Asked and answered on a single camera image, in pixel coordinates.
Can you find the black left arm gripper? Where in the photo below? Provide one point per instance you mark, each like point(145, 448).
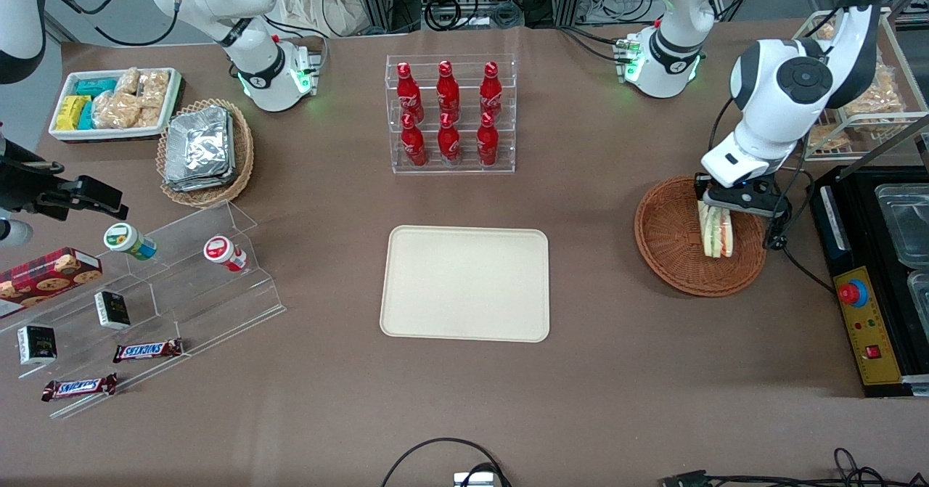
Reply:
point(699, 186)

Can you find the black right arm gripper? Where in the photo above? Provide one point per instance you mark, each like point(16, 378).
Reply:
point(20, 182)

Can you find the vegetable sandwich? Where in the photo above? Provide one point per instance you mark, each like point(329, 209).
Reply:
point(717, 236)

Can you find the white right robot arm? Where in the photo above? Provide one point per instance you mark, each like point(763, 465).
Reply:
point(254, 66)

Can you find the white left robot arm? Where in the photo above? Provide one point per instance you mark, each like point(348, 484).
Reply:
point(769, 109)

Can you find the round brown wicker basket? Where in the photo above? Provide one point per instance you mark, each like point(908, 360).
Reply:
point(671, 247)

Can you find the light wicker basket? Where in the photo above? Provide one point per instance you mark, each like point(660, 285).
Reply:
point(243, 153)

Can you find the beige rectangular tray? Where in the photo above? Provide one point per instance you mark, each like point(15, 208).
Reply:
point(464, 284)

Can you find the green lid white cup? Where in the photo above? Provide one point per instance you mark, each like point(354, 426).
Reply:
point(123, 239)

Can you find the white rectangular snack bin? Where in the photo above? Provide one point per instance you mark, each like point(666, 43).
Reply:
point(109, 134)

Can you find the teal snack pack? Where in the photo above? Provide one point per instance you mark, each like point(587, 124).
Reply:
point(86, 117)
point(96, 86)

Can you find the clear bag of rice crackers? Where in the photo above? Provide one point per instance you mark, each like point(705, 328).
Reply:
point(116, 109)
point(154, 86)
point(150, 117)
point(128, 80)

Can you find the yellow snack pack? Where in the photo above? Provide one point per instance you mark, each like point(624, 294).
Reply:
point(71, 113)

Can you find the clear bag of fried snacks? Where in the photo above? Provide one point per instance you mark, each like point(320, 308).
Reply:
point(882, 95)
point(827, 137)
point(824, 31)

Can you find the red cookie box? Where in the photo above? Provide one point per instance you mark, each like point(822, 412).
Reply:
point(43, 276)

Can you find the silver foil container stack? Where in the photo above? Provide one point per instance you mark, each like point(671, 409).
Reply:
point(199, 149)

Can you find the small black box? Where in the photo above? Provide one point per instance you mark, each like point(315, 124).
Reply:
point(112, 310)
point(36, 345)

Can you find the red lid white cup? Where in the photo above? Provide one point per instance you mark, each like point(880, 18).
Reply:
point(219, 250)

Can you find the grey metal lever bar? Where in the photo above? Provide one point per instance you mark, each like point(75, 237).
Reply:
point(893, 137)

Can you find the clear plastic food container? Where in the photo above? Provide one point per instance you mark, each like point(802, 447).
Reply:
point(907, 226)
point(920, 295)

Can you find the clear acrylic stepped shelf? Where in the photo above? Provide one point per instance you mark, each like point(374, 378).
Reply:
point(218, 305)

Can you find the brown Snickers bar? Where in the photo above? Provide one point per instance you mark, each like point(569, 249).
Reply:
point(80, 387)
point(148, 350)

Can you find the black sealing machine yellow panel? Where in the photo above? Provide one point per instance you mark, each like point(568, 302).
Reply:
point(871, 327)

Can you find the red cola bottle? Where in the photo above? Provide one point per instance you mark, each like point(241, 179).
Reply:
point(488, 144)
point(410, 99)
point(414, 146)
point(448, 144)
point(491, 95)
point(448, 95)

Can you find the white crumpled cloth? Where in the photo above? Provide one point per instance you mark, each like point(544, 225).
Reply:
point(312, 4)

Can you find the clear acrylic bottle rack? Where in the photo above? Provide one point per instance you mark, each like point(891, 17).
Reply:
point(450, 170)

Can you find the small silver device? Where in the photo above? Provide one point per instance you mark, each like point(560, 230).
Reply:
point(475, 480)

